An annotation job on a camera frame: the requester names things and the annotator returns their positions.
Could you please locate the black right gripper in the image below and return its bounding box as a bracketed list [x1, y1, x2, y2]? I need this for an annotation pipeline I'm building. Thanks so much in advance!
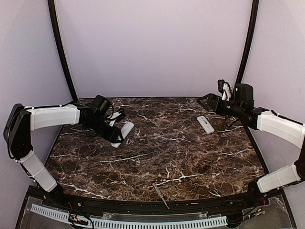
[197, 93, 244, 118]

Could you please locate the black frame post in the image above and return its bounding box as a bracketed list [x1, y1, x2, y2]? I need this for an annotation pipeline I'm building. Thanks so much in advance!
[47, 0, 78, 101]
[235, 0, 259, 83]

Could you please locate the black left frame post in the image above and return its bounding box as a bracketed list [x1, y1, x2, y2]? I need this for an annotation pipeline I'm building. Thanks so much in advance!
[47, 0, 78, 101]

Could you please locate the black right frame post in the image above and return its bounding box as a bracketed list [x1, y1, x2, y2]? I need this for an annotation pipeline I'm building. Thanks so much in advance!
[235, 0, 259, 83]

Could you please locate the screwdriver with clear handle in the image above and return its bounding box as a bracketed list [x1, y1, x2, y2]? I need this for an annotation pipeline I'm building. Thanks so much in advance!
[152, 183, 170, 210]

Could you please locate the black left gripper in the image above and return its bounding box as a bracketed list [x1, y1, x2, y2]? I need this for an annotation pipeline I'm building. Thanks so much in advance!
[85, 116, 123, 143]

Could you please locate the white slotted cable duct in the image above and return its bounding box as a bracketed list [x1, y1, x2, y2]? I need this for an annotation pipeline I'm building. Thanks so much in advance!
[30, 204, 228, 229]

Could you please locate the white remote control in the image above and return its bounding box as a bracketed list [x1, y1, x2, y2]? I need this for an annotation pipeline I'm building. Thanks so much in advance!
[197, 115, 214, 134]
[111, 122, 134, 148]

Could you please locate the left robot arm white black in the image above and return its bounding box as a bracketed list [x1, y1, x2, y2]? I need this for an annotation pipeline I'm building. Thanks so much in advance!
[3, 95, 134, 208]

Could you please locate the black front table rail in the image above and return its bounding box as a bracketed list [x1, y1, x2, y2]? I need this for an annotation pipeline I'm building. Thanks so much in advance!
[42, 193, 268, 216]

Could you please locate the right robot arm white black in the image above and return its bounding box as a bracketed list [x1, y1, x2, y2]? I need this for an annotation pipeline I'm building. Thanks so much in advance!
[197, 80, 305, 207]

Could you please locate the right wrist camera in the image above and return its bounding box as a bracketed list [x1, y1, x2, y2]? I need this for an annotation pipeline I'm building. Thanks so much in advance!
[217, 79, 232, 101]

